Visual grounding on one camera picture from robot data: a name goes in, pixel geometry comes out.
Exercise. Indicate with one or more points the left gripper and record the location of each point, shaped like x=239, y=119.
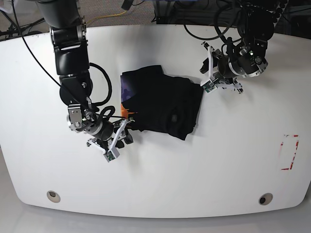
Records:
x=246, y=60

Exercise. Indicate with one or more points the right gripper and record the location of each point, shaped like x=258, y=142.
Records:
x=106, y=136

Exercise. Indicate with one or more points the black T-shirt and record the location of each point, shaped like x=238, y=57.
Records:
x=160, y=103

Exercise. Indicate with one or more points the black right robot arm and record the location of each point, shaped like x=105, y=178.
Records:
x=68, y=35

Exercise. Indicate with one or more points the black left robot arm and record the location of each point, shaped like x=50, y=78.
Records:
x=254, y=22

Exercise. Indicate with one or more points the left table grommet hole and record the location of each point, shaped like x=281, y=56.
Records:
x=53, y=197

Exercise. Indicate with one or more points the table grommet hole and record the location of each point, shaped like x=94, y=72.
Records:
x=53, y=197
x=265, y=199

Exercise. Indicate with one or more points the red tape rectangle marking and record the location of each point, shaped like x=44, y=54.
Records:
x=287, y=152

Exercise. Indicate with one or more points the right table grommet hole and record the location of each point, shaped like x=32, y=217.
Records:
x=265, y=199

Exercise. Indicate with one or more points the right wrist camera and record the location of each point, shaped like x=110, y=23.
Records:
x=111, y=154

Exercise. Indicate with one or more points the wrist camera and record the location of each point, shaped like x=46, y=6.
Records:
x=209, y=87
x=111, y=154

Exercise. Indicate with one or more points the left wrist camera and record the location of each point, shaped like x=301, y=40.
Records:
x=209, y=87

